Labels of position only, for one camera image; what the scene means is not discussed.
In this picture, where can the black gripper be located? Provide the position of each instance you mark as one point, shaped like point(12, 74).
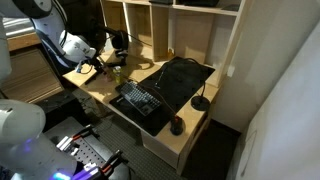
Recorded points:
point(97, 66)

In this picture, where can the small yellow figurine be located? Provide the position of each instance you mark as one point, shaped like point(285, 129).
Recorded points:
point(170, 52)

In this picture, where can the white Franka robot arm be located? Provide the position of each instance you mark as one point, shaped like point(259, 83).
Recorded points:
point(76, 46)

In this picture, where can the grey and black keyboard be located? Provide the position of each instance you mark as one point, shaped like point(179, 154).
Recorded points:
point(140, 97)

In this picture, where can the white wall socket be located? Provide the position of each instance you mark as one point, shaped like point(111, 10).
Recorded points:
point(231, 71)

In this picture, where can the light wooden shelf unit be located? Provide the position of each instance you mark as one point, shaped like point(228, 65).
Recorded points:
point(193, 36)

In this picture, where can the brown wooden crate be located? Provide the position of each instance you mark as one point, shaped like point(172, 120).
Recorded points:
point(30, 76)

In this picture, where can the black desk mat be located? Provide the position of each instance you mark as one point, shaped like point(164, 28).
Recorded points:
point(180, 83)

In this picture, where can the black and red mouse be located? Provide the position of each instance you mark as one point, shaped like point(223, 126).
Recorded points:
point(177, 126)

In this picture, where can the black over-ear headphones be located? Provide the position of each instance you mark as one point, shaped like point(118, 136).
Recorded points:
point(119, 40)

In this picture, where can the yellow soda can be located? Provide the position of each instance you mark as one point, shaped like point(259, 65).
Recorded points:
point(117, 75)

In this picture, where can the black box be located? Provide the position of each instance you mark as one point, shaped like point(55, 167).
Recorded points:
point(200, 2)

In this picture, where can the black perforated robot table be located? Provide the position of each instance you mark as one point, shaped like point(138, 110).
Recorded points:
point(85, 150)

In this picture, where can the flat black device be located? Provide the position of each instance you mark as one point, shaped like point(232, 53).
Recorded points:
point(161, 2)

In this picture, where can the light wooden desk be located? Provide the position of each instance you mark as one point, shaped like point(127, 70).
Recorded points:
point(100, 88)

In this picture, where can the black gooseneck desk lamp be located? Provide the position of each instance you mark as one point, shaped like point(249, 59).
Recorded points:
point(200, 103)

